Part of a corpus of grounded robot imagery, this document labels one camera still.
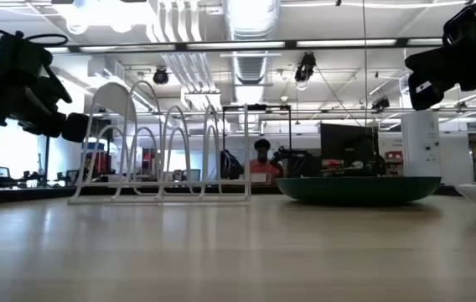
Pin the black ceiling light rail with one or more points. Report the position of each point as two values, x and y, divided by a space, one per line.
181 45

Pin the black computer monitor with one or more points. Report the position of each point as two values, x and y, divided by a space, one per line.
347 142

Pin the person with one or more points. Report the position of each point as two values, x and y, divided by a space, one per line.
263 168

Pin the black ceiling camera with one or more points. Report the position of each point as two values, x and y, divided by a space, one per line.
305 69
161 76
380 103

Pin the black aluminium table frame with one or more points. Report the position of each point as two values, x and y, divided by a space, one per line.
11 195

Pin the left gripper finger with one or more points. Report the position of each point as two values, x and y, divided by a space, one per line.
55 86

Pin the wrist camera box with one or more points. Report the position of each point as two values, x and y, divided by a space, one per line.
464 27
20 54

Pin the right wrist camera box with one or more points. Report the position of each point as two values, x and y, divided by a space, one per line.
464 27

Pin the white pillar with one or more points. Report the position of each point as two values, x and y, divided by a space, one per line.
420 142

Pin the black gantry frame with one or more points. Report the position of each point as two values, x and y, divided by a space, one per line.
47 159
263 107

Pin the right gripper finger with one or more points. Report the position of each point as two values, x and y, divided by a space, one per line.
435 60

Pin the green plate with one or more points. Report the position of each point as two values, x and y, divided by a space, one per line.
359 191

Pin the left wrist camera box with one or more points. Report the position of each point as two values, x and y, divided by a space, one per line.
20 54

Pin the silver ventilation duct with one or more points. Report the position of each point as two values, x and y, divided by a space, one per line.
250 69

